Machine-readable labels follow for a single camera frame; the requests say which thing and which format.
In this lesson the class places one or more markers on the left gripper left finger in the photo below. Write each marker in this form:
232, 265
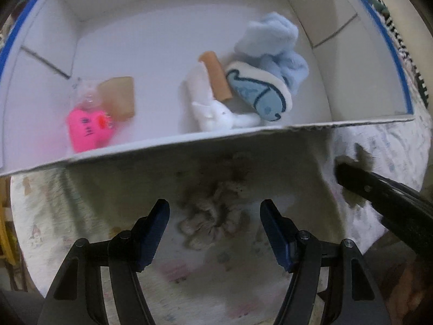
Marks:
148, 234

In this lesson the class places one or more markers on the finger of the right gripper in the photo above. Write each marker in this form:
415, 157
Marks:
404, 211

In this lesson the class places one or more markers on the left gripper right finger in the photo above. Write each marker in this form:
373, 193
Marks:
280, 233

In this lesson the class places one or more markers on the white flower scrunchie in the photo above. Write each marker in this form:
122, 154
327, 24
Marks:
214, 214

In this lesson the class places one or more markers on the white plush toy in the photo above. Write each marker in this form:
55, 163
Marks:
211, 114

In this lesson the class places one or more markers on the tan soft tube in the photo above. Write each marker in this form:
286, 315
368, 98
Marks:
217, 78

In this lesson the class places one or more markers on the light blue fluffy sock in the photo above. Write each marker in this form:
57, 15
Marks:
267, 70

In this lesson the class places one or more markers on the tan soft sponge block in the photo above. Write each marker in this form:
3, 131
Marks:
117, 97

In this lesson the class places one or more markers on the person right hand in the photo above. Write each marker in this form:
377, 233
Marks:
410, 301

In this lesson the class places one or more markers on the patterned white bed sheet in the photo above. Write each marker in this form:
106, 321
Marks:
215, 264

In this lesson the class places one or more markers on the black white patterned blanket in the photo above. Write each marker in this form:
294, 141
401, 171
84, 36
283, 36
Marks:
402, 50

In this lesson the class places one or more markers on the blue white cardboard box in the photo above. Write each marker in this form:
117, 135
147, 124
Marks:
83, 79

